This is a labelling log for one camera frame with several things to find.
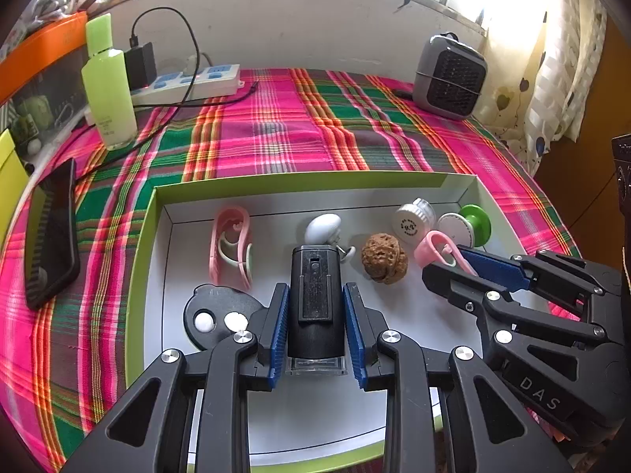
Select small pink plastic clip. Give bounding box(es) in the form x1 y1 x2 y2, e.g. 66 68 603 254
414 230 475 277

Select heart-patterned cream curtain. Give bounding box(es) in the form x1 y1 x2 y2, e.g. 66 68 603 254
485 0 609 173

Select green toy figure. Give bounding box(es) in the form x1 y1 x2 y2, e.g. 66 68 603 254
17 96 52 131

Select green-edged white cardboard box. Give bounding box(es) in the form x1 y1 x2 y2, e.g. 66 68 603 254
123 171 523 473

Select grey portable fan heater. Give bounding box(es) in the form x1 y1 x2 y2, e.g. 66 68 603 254
411 32 489 120

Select brown wooden cabinet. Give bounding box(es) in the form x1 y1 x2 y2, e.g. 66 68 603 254
532 10 631 267

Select pale blue egg-shaped object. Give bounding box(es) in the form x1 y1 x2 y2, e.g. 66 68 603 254
304 213 342 246

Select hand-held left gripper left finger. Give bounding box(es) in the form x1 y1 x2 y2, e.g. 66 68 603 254
62 283 291 473

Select black bicycle light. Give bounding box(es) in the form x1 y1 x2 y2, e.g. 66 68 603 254
286 245 348 378

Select small white round jar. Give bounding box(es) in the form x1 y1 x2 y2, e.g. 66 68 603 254
393 198 436 241

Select brown walnut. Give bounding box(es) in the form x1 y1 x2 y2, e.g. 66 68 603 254
361 233 410 285

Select black charger adapter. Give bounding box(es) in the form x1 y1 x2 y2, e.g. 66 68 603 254
123 43 157 90

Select black round case white buttons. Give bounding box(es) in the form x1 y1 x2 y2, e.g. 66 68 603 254
183 284 264 353

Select pink green plaid cloth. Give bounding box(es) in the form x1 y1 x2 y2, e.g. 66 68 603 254
0 66 582 473

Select black charging cable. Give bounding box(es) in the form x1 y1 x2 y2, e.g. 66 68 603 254
74 7 200 183

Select clear bin with orange lid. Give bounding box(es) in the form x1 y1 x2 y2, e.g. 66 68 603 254
0 12 92 158

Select yellow-green box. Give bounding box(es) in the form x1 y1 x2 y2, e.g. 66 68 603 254
0 128 30 242

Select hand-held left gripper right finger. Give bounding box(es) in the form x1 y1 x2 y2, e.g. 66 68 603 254
344 283 575 473

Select black smartphone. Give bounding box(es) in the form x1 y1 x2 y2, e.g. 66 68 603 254
24 158 81 310

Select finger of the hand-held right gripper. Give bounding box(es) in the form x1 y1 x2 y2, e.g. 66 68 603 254
421 261 608 356
460 246 623 324

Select light green plastic bottle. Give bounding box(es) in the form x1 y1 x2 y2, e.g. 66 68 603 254
81 14 139 151

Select large pink plastic clip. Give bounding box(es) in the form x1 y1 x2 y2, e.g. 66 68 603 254
209 208 254 289

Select thin black audio cable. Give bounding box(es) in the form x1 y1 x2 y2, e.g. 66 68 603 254
71 81 259 134

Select green and white spool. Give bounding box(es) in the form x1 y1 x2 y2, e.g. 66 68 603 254
438 204 492 252

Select patterned cloth bundle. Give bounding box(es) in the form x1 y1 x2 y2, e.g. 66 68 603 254
30 0 99 25

